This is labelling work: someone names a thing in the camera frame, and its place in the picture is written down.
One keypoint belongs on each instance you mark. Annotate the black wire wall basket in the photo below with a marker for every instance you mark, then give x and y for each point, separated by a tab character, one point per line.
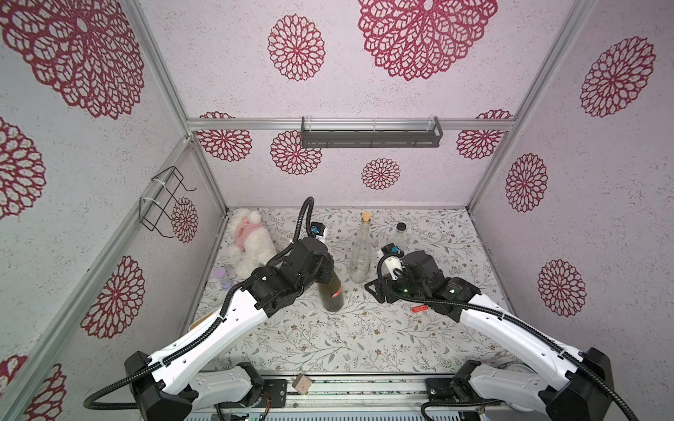
153	209

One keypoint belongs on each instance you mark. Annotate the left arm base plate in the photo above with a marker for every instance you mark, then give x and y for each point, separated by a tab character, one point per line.
272	393

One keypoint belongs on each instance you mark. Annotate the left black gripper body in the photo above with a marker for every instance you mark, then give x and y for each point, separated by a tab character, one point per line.
322	275

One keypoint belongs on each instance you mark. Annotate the tall clear corked bottle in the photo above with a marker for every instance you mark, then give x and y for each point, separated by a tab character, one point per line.
360	262

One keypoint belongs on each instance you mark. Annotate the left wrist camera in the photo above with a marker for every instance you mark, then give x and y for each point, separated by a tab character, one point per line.
317	230

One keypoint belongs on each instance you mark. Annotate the small wooden block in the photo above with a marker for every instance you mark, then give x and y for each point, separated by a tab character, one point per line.
302	384

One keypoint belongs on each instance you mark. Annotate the black wall shelf rack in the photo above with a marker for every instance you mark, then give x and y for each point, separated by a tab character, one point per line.
430	137

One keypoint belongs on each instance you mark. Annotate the small purple capped jar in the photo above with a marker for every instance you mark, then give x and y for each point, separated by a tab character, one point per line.
224	276

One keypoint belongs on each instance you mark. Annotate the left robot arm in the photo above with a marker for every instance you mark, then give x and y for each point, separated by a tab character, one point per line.
180	384

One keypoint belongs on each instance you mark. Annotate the dark green wine bottle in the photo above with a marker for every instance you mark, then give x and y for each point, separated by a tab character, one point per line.
332	294

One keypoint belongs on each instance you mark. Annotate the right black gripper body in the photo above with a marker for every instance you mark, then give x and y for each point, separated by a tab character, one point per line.
380	289

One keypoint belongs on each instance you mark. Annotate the white plush toy pink shirt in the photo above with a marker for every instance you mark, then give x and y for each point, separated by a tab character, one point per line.
251	245

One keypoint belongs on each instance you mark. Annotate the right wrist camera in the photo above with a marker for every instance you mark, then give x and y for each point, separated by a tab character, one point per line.
391	255

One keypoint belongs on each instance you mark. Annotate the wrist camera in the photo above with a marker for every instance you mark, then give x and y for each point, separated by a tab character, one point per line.
317	230
391	255

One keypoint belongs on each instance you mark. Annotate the clear bottle with red label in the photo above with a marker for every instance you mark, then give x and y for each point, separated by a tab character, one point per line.
399	238

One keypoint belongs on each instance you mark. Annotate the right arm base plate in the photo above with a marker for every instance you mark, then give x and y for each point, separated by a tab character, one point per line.
447	392

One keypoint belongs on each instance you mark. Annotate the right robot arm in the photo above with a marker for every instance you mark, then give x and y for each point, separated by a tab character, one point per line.
559	381

